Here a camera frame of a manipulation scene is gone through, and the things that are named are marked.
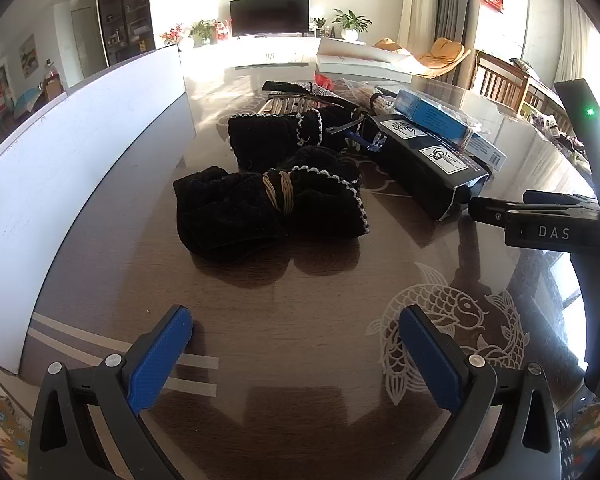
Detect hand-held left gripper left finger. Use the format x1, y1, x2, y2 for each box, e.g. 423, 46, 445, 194
28, 304, 194, 480

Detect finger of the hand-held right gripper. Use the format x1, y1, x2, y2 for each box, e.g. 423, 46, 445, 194
468, 196, 600, 227
524, 189, 598, 206

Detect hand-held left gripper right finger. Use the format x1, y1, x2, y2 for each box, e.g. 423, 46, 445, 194
399, 304, 563, 480

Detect black box with white labels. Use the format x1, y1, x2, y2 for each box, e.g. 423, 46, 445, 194
370, 115, 490, 222

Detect black knitted bundle with bands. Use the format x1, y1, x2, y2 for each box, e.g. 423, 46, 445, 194
173, 146, 370, 262

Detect bag of wooden chopsticks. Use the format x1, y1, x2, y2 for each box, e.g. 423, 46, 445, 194
347, 79, 397, 113

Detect large white cardboard box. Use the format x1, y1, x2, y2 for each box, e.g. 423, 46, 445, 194
0, 44, 197, 376

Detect cluttered side table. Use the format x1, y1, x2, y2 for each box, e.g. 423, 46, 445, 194
524, 80, 597, 172

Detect blue white carton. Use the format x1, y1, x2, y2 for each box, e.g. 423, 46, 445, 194
392, 89, 507, 170

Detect wooden slatted chair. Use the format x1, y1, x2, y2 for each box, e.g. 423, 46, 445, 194
472, 50, 532, 113

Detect orange lounge chair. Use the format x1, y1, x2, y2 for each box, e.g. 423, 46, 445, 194
375, 36, 412, 54
419, 36, 473, 74

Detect floral patterned cushion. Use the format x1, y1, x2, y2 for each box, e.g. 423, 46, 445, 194
0, 360, 37, 480

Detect grey curtain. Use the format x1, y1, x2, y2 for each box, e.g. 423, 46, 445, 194
437, 0, 475, 86

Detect tan rubber bands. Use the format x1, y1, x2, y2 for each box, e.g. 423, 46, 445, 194
262, 170, 295, 213

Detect cloth covered air conditioner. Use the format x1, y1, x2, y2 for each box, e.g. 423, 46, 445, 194
399, 0, 442, 51

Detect silver glitter hair clip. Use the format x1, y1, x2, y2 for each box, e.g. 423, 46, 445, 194
261, 80, 342, 107

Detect potted plant in white pot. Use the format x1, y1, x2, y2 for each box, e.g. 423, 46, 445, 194
332, 8, 373, 41

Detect white television cabinet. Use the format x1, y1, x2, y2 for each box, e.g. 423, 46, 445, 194
180, 35, 362, 69

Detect black flat television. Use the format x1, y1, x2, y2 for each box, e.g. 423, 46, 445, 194
229, 0, 311, 38

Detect red flower arrangement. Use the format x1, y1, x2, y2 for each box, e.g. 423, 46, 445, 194
160, 24, 187, 49

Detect green leafy potted plant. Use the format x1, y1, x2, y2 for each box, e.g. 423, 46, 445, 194
190, 20, 217, 46

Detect dark glass display cabinet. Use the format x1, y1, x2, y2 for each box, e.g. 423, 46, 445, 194
96, 0, 155, 67

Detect framed wall painting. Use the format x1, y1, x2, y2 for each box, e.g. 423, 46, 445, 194
19, 34, 40, 78

